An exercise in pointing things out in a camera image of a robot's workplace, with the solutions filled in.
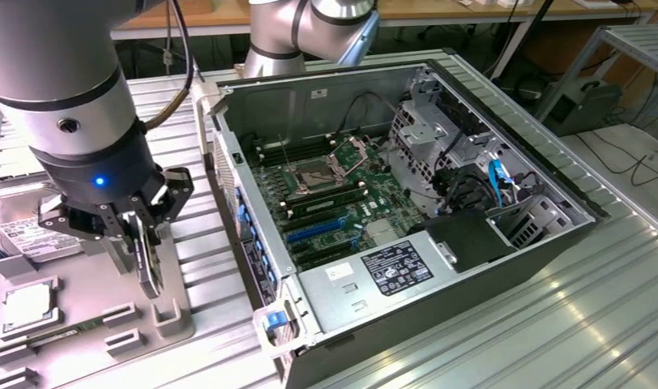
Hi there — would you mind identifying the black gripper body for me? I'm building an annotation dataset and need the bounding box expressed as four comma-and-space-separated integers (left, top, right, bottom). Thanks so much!
30, 135, 164, 208

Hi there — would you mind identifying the black graphics card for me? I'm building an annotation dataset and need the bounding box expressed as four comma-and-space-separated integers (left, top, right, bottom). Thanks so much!
124, 210, 166, 300

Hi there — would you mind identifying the silver hard disk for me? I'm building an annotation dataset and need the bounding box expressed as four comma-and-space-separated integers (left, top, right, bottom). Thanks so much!
0, 193, 89, 261

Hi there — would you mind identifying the grey parts rack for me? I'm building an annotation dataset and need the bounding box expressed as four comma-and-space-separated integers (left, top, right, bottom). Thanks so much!
0, 177, 197, 389

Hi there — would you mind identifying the silver CPU chip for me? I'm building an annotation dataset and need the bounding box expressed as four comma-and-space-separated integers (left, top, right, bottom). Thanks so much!
2, 283, 60, 330

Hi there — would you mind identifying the thin metal locking lever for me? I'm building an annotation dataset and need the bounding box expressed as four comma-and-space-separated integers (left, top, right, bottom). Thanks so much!
278, 132, 296, 168

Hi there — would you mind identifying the CPU socket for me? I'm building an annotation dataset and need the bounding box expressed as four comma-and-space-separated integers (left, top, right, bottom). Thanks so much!
294, 164, 337, 195

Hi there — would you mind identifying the black RAM slot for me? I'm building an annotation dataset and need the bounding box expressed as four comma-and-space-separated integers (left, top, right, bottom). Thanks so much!
257, 139, 340, 158
260, 143, 341, 162
261, 148, 342, 167
256, 135, 336, 153
284, 186, 365, 211
282, 181, 364, 206

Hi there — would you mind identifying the long black expansion slot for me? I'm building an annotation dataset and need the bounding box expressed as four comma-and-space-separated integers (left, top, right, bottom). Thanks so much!
296, 239, 356, 262
298, 247, 360, 270
282, 209, 342, 232

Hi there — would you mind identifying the silver socket cover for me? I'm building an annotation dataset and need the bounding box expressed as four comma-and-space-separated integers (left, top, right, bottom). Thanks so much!
329, 136, 381, 178

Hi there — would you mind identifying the green motherboard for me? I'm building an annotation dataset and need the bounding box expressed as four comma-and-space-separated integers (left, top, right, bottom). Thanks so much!
248, 133, 417, 273

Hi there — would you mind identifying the silver chipset heatsink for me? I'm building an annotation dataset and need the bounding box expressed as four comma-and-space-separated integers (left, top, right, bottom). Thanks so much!
366, 220, 401, 240

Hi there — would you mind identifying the silver power supply unit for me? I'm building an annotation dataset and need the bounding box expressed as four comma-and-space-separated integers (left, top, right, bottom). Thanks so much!
298, 233, 464, 340

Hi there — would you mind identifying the perforated metal disk bay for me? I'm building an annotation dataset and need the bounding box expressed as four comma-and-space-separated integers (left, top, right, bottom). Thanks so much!
386, 99, 456, 191

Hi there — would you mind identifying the black plastic shroud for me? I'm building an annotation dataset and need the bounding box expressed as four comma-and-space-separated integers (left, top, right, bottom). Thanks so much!
408, 208, 518, 276

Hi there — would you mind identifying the open black PC case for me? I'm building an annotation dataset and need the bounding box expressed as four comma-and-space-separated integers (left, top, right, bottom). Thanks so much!
193, 58, 613, 389

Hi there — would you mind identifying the slotted metal disk bay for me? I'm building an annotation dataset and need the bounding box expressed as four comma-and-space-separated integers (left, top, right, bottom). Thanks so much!
484, 193, 577, 251

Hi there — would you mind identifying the long wooden desk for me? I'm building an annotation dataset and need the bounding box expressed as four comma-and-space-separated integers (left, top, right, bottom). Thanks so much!
110, 0, 658, 42

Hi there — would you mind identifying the black floor device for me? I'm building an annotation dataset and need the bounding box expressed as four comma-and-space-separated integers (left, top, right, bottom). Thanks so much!
545, 79, 626, 138

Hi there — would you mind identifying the white round table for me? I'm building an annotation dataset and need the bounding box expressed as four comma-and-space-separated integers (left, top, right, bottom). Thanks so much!
558, 121, 658, 233

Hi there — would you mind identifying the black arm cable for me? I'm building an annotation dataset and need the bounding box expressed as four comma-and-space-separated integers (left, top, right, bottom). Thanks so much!
142, 0, 197, 131

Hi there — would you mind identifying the grey hanging cable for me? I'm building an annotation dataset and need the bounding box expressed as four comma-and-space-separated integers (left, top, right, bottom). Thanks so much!
164, 0, 176, 77

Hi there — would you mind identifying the thin black data wire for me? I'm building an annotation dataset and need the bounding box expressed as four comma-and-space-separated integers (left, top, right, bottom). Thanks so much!
333, 92, 400, 137

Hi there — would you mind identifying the black power wire bundle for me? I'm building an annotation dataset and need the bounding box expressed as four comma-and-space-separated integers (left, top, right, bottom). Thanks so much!
433, 166, 496, 214

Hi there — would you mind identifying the blue data wire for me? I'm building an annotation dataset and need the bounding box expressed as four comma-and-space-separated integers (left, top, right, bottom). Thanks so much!
489, 159, 513, 211

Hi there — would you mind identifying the metal slat shelf frame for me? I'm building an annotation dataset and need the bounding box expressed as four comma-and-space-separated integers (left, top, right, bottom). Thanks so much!
564, 22, 658, 135

